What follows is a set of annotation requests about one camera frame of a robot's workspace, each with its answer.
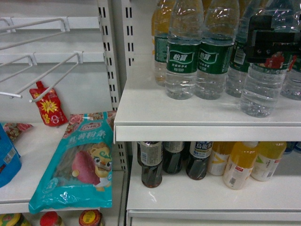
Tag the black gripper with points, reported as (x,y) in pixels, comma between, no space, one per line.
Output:
(263,41)

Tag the clear water bottle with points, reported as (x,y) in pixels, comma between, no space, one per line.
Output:
(264,81)

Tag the white upper shelf board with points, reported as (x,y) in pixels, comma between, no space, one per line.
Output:
(146,113)

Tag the white metal shelf board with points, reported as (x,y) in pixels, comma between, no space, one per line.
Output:
(181,197)

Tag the dark oolong tea bottle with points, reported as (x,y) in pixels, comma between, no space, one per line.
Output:
(198,159)

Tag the dark tea bottle left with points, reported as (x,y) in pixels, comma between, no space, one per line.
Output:
(151,158)

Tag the red sauce pouch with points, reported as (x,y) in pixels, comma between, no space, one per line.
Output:
(50,110)

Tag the teal noodle snack bag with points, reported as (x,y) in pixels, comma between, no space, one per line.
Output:
(79,174)

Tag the red lid jar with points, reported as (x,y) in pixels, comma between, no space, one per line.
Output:
(91,218)

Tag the blue package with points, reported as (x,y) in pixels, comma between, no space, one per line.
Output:
(10,162)

